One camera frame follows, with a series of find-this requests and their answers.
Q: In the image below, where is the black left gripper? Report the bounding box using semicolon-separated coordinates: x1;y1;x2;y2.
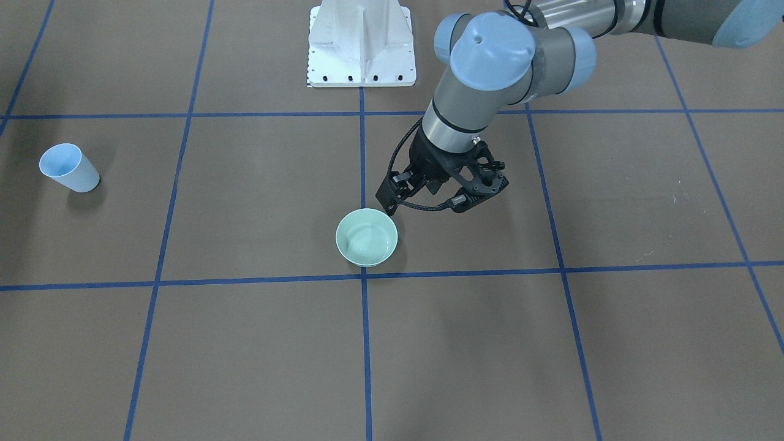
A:
375;126;466;217

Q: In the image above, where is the mint green bowl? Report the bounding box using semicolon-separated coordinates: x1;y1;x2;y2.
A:
335;208;399;268

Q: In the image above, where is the light blue plastic cup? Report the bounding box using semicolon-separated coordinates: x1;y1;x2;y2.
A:
39;143;100;193

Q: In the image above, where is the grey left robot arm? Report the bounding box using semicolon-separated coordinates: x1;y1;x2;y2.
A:
375;1;782;216

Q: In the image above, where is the brown paper table mat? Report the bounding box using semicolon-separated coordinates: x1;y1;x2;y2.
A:
0;0;784;441

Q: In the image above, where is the black left wrist camera cable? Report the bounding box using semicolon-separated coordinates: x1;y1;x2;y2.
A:
387;116;466;213

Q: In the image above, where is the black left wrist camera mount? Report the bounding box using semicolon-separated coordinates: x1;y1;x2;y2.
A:
439;140;508;213

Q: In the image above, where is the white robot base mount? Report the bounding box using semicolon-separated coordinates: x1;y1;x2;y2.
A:
306;1;417;88

